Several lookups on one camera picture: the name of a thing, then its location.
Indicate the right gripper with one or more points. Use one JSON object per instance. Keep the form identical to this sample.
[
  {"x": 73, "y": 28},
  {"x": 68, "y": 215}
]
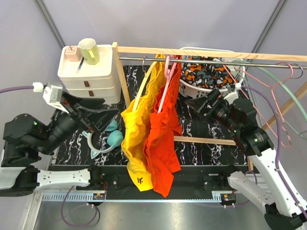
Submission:
[{"x": 215, "y": 97}]

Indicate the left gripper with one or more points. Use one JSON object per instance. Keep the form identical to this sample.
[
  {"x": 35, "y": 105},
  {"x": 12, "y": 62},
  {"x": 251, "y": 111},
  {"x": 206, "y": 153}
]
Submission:
[{"x": 99, "y": 118}]

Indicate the black orange patterned shorts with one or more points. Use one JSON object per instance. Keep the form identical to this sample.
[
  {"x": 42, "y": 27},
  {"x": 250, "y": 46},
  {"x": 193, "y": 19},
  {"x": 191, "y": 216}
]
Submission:
[{"x": 207, "y": 76}]

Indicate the mint green hanger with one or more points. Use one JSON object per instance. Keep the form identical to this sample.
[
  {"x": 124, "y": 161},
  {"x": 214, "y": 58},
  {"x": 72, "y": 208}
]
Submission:
[{"x": 277, "y": 80}]

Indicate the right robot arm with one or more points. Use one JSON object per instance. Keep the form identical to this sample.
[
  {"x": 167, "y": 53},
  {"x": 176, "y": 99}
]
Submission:
[{"x": 282, "y": 206}]

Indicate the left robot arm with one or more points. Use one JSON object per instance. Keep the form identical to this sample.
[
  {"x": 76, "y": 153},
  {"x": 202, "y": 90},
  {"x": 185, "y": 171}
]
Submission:
[{"x": 26, "y": 137}]

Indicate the yellow shorts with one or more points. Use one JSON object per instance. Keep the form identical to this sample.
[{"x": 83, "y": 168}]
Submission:
[{"x": 137, "y": 128}]

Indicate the teal headphones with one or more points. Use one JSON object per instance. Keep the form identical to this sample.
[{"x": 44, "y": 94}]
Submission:
[{"x": 114, "y": 139}]

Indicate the white laundry basket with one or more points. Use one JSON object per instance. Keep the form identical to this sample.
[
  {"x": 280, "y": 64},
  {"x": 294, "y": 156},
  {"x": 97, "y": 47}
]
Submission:
[{"x": 238, "y": 72}]

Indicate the cream drawer unit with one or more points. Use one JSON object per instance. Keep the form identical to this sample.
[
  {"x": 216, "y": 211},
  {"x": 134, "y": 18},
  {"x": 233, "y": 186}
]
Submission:
[{"x": 92, "y": 81}]

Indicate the blue pen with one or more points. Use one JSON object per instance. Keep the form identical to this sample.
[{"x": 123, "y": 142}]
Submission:
[{"x": 80, "y": 65}]

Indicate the pink cube holder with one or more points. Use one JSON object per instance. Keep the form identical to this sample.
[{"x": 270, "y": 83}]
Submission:
[{"x": 73, "y": 53}]

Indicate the green mug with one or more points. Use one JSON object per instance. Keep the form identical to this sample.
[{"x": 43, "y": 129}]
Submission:
[{"x": 89, "y": 50}]

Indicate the wooden clothes rack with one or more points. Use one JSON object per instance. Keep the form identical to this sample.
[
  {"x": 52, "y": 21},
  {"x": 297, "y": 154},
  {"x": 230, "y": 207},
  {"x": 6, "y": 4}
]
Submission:
[{"x": 201, "y": 52}]

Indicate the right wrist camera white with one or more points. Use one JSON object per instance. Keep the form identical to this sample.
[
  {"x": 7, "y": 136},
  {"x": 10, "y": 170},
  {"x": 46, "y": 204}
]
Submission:
[{"x": 232, "y": 93}]

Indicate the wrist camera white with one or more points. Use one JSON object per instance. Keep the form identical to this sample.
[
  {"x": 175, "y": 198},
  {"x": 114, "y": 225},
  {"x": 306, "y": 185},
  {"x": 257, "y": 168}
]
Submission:
[
  {"x": 232, "y": 93},
  {"x": 52, "y": 95}
]

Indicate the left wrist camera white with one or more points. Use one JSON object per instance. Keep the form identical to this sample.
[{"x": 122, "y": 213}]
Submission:
[{"x": 52, "y": 95}]

